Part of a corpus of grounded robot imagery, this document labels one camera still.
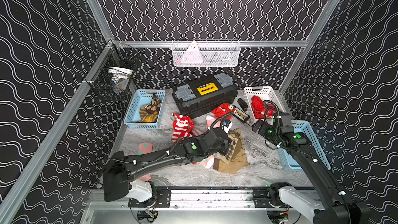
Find red penguin sock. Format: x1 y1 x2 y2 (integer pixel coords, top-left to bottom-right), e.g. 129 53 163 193
251 95 276 119

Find red santa striped sock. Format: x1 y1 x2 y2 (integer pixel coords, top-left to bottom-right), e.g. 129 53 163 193
172 113 194 143

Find brown argyle sock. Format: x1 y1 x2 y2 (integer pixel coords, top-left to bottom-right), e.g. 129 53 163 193
145 94 162 114

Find yellow brown plaid sock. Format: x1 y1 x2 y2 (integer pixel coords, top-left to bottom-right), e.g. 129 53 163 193
140 112 159 123

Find tan argyle sock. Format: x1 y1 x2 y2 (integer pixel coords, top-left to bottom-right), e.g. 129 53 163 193
221 128 247 164

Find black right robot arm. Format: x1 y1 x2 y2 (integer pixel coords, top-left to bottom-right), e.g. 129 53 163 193
252 112 371 224

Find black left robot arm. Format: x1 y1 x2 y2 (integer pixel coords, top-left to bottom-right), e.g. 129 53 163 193
103 127 232 202

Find right light blue basket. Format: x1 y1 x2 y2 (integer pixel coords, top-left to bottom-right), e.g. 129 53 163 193
278 120 331 171

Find light blue basket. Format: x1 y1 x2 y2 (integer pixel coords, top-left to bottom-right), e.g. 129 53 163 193
278 120 331 171
124 89 165 129

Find white perforated plastic basket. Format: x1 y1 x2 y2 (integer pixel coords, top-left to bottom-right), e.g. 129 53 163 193
244 86 289 124

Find left light blue basket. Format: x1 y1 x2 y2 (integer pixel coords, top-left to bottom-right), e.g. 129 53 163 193
124 89 165 129

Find tan plain sock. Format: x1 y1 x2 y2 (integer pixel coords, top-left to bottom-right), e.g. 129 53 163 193
213 152 248 174

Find pink dotted sock centre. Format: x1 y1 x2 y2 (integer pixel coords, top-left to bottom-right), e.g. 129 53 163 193
194 155 215 169

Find pink patterned sock upper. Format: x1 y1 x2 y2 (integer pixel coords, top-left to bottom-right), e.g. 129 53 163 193
205 115 216 129

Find black board yellow connectors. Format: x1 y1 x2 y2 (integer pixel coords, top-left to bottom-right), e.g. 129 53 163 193
233 106 250 123

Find black stapler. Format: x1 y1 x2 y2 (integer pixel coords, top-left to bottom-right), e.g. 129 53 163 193
237 98 248 112

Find pink sock left edge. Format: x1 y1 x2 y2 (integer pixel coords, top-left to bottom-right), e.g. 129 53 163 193
137 143 153 181

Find black toolbox yellow handle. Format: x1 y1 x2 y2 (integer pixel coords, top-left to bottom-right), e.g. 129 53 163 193
172 73 238 119

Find clear wall-mounted basket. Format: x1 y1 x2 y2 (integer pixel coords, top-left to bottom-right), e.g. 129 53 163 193
171 40 241 67

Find black wire wall basket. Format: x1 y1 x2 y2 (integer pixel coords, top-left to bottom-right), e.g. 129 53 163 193
89 45 144 102

